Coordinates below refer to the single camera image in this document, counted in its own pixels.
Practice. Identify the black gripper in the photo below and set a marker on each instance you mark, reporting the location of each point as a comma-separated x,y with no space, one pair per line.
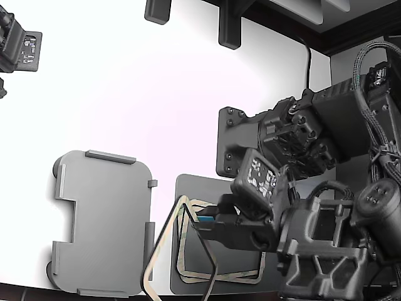
250,235

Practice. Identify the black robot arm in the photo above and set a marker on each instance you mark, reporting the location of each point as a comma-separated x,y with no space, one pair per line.
338,125

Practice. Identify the light gray plastic box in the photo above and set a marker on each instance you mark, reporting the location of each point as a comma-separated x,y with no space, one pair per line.
103,219

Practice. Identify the dark gray textured mat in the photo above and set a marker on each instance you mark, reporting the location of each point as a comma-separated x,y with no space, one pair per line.
228,260

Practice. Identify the light gray panel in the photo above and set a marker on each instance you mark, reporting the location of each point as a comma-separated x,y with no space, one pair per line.
297,9

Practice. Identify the dark wooden shelf edge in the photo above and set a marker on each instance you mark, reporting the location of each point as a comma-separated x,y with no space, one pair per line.
360,34

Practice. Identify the small black clamp piece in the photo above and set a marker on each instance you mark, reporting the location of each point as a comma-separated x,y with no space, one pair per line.
2,87

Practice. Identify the gripper camera circuit board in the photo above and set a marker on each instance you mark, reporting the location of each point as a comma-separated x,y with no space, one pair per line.
257,178

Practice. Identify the long dark gray bracket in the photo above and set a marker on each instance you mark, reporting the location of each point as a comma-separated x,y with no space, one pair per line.
230,31

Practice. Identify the short dark gray bracket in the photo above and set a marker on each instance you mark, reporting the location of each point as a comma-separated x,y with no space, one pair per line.
156,12

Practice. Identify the black camera with circuit board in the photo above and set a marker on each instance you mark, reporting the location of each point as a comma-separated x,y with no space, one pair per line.
28,50

